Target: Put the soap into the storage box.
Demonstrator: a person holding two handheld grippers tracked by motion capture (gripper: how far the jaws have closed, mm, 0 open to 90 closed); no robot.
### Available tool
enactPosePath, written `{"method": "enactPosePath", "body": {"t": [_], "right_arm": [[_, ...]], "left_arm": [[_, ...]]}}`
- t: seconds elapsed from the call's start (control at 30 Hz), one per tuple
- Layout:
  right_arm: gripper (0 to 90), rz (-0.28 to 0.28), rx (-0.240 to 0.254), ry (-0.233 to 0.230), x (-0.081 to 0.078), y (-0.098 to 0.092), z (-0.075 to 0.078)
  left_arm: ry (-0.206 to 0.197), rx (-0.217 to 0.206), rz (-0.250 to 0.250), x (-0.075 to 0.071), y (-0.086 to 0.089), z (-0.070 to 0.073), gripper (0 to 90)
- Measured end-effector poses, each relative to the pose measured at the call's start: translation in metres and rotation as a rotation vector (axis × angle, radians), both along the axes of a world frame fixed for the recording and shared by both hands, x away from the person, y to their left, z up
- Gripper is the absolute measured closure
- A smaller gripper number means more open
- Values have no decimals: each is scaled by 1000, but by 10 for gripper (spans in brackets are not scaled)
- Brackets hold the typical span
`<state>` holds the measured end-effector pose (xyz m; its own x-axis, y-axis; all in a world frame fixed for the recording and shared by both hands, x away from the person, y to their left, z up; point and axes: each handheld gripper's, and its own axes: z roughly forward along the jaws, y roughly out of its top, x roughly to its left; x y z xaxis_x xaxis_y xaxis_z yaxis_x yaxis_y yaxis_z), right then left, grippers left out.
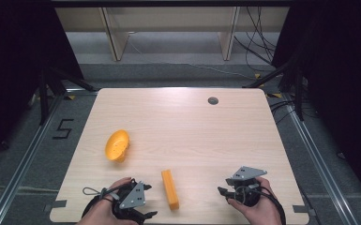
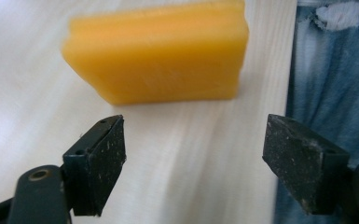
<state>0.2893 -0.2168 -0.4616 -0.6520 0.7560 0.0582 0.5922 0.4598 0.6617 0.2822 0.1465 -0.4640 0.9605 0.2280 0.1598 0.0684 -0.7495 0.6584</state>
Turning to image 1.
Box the thin white floor cable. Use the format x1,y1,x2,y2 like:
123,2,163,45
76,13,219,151
127,31,255,81

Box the black metal stand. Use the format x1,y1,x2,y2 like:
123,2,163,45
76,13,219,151
242,54,308,122
38,66,98,127

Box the light wooden shelf unit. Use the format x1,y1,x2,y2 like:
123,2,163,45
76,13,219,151
54,6,291,63

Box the orange rectangular block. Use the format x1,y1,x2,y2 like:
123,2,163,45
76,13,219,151
160,169,180,211

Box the black floor cables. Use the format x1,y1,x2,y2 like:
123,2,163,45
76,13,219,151
233,6,278,73

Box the grey cord loop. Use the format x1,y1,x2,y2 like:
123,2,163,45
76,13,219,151
82,186,120,202

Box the black curtain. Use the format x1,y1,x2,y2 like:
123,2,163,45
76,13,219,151
0,0,85,173
271,0,361,207

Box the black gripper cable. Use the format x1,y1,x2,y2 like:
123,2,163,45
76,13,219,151
81,184,129,219
237,186,287,225

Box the orange plastic bowl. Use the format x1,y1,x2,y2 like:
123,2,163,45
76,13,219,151
104,128,131,164

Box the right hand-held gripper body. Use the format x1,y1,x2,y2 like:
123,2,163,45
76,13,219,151
225,165,268,208

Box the person's right hand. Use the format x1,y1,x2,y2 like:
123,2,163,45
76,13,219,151
227,176,283,225

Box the aluminium floor rail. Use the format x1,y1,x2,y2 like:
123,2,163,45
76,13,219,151
280,93,355,225
0,88,99,225

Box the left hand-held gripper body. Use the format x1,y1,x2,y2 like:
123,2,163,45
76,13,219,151
112,178,148,225

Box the person's left hand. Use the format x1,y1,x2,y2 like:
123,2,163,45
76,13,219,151
75,176,139,225

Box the grey tape strip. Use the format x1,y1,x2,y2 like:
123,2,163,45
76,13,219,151
42,199,68,214
292,204,317,218

